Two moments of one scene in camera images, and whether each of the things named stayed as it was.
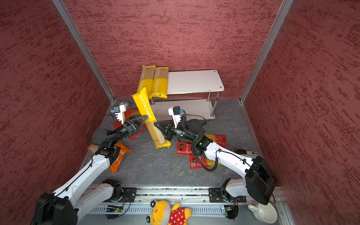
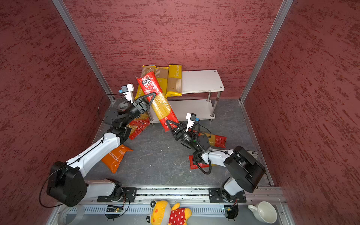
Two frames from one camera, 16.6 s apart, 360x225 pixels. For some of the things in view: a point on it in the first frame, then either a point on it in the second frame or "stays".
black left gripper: x=132 y=127 to x=141 y=106
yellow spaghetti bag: x=160 y=139 to x=174 y=83
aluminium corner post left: x=70 y=25 stays
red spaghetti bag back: x=221 y=140 stays
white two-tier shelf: x=197 y=93 stays
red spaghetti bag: x=185 y=147 to x=161 y=102
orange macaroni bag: x=114 y=166 stays
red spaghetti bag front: x=194 y=163 stays
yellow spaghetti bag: x=160 y=86 stays
